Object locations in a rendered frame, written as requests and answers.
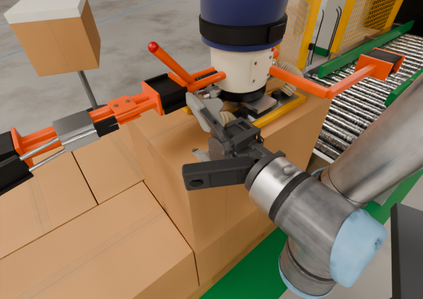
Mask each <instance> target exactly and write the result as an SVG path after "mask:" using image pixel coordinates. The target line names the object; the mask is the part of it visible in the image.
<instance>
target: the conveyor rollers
mask: <svg viewBox="0 0 423 299"><path fill-rule="evenodd" d="M377 48H380V49H383V50H387V51H390V52H394V53H397V54H401V55H405V56H406V57H405V59H404V61H403V63H402V65H401V66H400V68H399V70H398V72H397V73H393V74H391V75H389V76H388V77H387V78H386V80H385V81H381V80H379V79H375V78H373V77H370V76H368V77H366V78H364V79H363V80H361V81H359V82H358V83H356V84H355V85H353V86H351V87H350V88H348V89H347V90H345V91H343V92H342V93H341V94H339V95H337V96H336V97H334V98H333V100H332V103H331V105H330V108H329V110H328V113H327V116H326V118H325V121H324V124H323V126H322V129H323V130H325V131H326V132H329V133H330V134H332V135H334V136H336V137H337V138H335V137H333V136H332V135H330V134H328V133H326V132H325V131H323V130H321V131H320V134H319V137H318V139H319V140H321V141H323V142H325V143H326V144H328V145H330V146H331V147H333V148H335V149H337V150H338V151H340V152H342V153H343V152H344V151H345V150H346V149H347V148H348V147H349V145H348V144H350V145H351V144H352V143H353V142H354V141H355V140H356V139H357V137H358V136H360V135H361V134H362V133H363V132H364V131H365V130H366V129H367V128H368V127H369V126H370V125H371V124H372V123H373V122H374V121H375V120H376V119H377V118H378V117H379V116H380V115H381V114H382V113H383V112H384V111H385V110H386V109H387V108H388V106H386V105H384V103H385V101H386V99H387V97H388V95H389V94H390V93H391V92H392V91H393V90H394V89H396V88H397V87H399V85H401V84H402V83H403V82H405V81H406V80H407V79H408V78H410V77H411V76H413V75H414V74H415V73H416V72H418V71H419V70H421V68H423V37H421V36H418V35H413V34H410V33H403V34H401V35H399V36H398V37H396V38H394V39H392V40H390V41H389V42H386V43H384V44H383V45H381V46H379V47H377ZM358 60H359V58H357V59H355V60H353V61H352V62H350V63H348V64H346V65H344V66H342V67H340V68H339V69H337V70H335V71H333V72H331V73H330V74H327V75H326V76H324V77H322V78H318V77H317V74H313V75H312V76H311V79H310V78H308V77H307V78H306V79H308V80H309V81H312V82H315V83H317V84H320V85H321V86H324V87H327V88H329V87H331V86H333V85H334V84H336V83H338V82H339V81H341V80H343V79H345V78H346V77H348V76H350V75H351V74H353V73H355V71H354V70H355V67H356V64H357V63H358ZM333 124H334V125H333ZM335 125H336V126H335ZM339 127H340V128H339ZM341 128H342V129H341ZM348 132H349V133H348ZM352 134H353V135H352ZM354 135H355V136H354ZM356 136H357V137H356ZM338 138H339V139H341V140H343V141H345V142H347V143H348V144H346V143H344V142H343V141H341V140H339V139H338ZM314 148H315V149H316V150H318V151H319V152H321V153H323V154H324V155H326V156H327V157H329V158H331V159H332V160H336V159H337V158H338V157H339V156H340V155H341V154H340V153H338V152H337V151H335V150H334V149H331V148H330V147H328V146H326V145H325V144H323V143H322V142H320V141H318V140H317V142H316V144H315V147H314Z"/></svg>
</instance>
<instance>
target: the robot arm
mask: <svg viewBox="0 0 423 299"><path fill-rule="evenodd" d="M186 104H187V105H188V106H189V107H190V108H191V111H192V112H193V114H194V115H195V116H196V117H197V119H198V121H199V123H200V125H201V127H202V129H203V130H204V131H206V132H210V134H211V136H212V137H210V138H208V139H207V140H208V149H209V150H208V151H206V152H205V151H204V150H199V149H195V148H194V149H193V150H192V152H193V154H194V155H195V156H196V158H197V159H198V160H199V161H201V162H196V163H190V164H184V165H183V166H182V176H183V181H184V186H185V188H186V190H187V191H192V190H197V189H207V188H216V187H222V186H231V185H236V184H245V188H246V190H248V191H249V200H250V201H251V202H252V203H253V204H255V205H256V206H257V207H258V209H260V210H261V211H262V212H263V213H264V214H265V215H266V216H267V217H268V218H270V219H271V220H272V221H273V222H274V223H275V224H276V225H277V226H278V227H279V228H280V229H281V230H282V231H283V232H284V233H285V234H286V235H288V238H287V240H286V243H285V246H284V248H283V251H282V252H281V254H280V255H279V272H280V275H281V278H282V280H283V281H284V283H285V285H286V286H287V287H288V288H289V289H290V290H291V291H292V292H293V293H295V294H296V295H298V296H300V297H302V298H306V299H318V298H321V297H323V296H326V295H328V294H329V293H330V292H331V291H332V289H333V287H334V286H335V285H336V283H339V284H341V285H342V286H344V287H346V288H350V287H351V286H352V285H353V284H355V282H356V281H357V279H358V278H359V277H360V276H361V274H362V272H363V271H364V270H365V269H366V267H367V266H368V264H369V263H370V262H371V260H372V258H374V256H375V254H376V253H377V252H378V250H379V249H380V247H381V246H382V245H383V243H384V242H385V241H386V238H387V235H388V234H387V231H386V228H385V227H384V226H383V225H382V224H381V223H380V222H378V221H377V220H375V219H374V218H373V217H371V216H370V214H369V213H368V212H367V211H366V210H364V209H362V208H364V207H365V206H366V205H367V204H368V203H369V202H371V201H372V200H374V199H375V198H377V197H379V196H380V195H382V194H383V193H385V192H386V191H388V190H389V189H391V188H393V187H394V186H396V185H397V184H399V183H401V182H402V181H404V180H405V179H407V178H409V177H410V176H411V175H413V174H415V173H416V172H418V171H420V170H421V169H423V73H422V74H421V75H420V76H419V77H418V78H417V79H416V80H415V81H414V82H413V83H412V84H411V85H410V86H409V87H408V88H407V89H406V90H405V91H404V92H403V93H402V94H401V95H400V96H399V97H398V98H397V99H396V100H395V101H394V102H393V103H392V104H391V105H390V106H389V107H388V108H387V109H386V110H385V111H384V112H383V113H382V114H381V115H380V116H379V117H378V118H377V119H376V120H375V121H374V122H373V123H372V124H371V125H370V126H369V127H368V128H367V129H366V130H365V131H364V132H363V133H362V134H361V135H360V136H359V137H358V138H357V139H356V140H355V141H354V142H353V143H352V144H351V145H350V146H349V147H348V148H347V149H346V150H345V151H344V152H343V153H342V154H341V155H340V156H339V157H338V158H337V159H336V160H335V161H334V162H333V163H332V164H331V165H330V166H327V167H323V168H320V169H317V170H316V171H314V172H313V173H312V174H311V175H310V174H309V173H307V172H306V171H304V170H303V169H302V168H300V167H298V166H297V165H296V164H294V163H293V162H292V161H290V160H288V159H287V158H286V154H285V153H284V152H282V151H280V150H279V151H277V152H276V153H275V154H274V153H272V152H271V151H270V150H268V149H267V148H265V147H263V142H264V139H263V138H262V137H261V129H260V128H258V127H256V126H255V125H253V124H252V123H250V122H249V121H247V120H246V119H244V118H242V117H240V118H238V119H236V120H234V121H233V120H232V121H230V122H228V123H226V124H225V128H224V127H223V120H222V118H221V116H220V111H221V109H222V108H223V101H222V100H221V99H220V98H211V99H202V100H199V99H198V98H197V97H196V96H195V95H193V94H191V93H190V92H187V93H186ZM248 124H249V125H248ZM256 136H257V138H256ZM261 139H263V141H261ZM261 144H262V145H261Z"/></svg>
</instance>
